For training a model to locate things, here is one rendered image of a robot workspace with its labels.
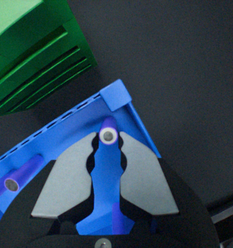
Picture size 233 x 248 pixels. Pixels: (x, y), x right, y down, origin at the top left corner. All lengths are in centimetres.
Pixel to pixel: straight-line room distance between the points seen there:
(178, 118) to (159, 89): 13
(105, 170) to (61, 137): 8
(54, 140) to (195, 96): 52
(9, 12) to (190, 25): 55
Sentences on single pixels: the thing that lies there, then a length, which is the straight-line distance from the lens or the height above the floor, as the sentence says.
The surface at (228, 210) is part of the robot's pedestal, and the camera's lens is 89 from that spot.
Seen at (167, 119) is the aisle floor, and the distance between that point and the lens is 56.
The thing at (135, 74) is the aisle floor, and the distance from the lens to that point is 52.
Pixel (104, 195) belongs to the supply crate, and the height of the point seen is 32.
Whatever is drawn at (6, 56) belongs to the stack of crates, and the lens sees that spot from 22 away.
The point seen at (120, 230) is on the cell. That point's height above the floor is 38.
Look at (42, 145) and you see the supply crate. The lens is 22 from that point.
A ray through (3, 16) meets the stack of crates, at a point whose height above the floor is 32.
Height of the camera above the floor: 51
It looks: 77 degrees down
